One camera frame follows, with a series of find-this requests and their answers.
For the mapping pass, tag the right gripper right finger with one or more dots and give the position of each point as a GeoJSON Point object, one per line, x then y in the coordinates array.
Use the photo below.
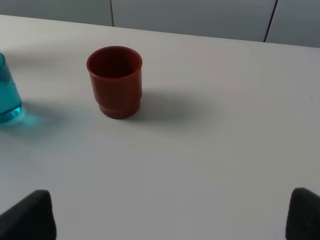
{"type": "Point", "coordinates": [303, 219]}

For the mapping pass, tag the teal translucent plastic cup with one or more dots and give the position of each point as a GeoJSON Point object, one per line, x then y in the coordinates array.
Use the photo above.
{"type": "Point", "coordinates": [10, 100]}

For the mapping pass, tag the red plastic cup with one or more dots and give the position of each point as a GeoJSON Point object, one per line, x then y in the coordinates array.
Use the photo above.
{"type": "Point", "coordinates": [116, 77]}

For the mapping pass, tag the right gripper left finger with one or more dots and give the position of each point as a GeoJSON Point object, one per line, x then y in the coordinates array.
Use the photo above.
{"type": "Point", "coordinates": [31, 218]}

